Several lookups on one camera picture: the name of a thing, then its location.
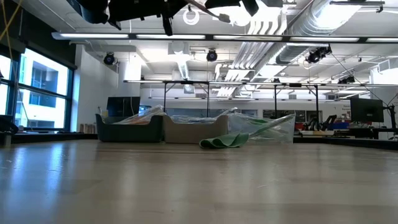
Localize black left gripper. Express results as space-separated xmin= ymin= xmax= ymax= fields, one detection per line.
xmin=107 ymin=0 xmax=189 ymax=37

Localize black monitor on arm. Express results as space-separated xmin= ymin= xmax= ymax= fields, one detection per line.
xmin=349 ymin=97 xmax=385 ymax=123

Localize long white light bar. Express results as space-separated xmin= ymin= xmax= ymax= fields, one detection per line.
xmin=51 ymin=30 xmax=389 ymax=44

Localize black monitor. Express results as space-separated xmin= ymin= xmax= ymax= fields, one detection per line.
xmin=106 ymin=96 xmax=141 ymax=118

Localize light grey plastic bin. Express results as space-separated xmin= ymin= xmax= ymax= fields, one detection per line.
xmin=163 ymin=114 xmax=230 ymax=144

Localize dark grey plastic bin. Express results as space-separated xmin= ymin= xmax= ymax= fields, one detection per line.
xmin=95 ymin=113 xmax=165 ymax=143

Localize green cloth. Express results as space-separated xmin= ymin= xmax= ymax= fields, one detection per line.
xmin=198 ymin=132 xmax=250 ymax=149

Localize small wooden crate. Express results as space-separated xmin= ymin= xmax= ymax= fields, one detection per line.
xmin=79 ymin=123 xmax=98 ymax=134

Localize clear plastic bin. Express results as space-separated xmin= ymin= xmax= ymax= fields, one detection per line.
xmin=228 ymin=112 xmax=296 ymax=144

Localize white coiled cable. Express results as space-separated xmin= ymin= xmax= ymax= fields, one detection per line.
xmin=182 ymin=8 xmax=201 ymax=26

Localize black overhead rig frame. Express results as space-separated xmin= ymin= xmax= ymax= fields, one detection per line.
xmin=123 ymin=79 xmax=398 ymax=130

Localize silver ventilation duct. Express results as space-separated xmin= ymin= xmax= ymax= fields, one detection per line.
xmin=275 ymin=0 xmax=361 ymax=65

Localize yellow hanging cord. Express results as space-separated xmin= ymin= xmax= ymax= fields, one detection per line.
xmin=0 ymin=0 xmax=23 ymax=62

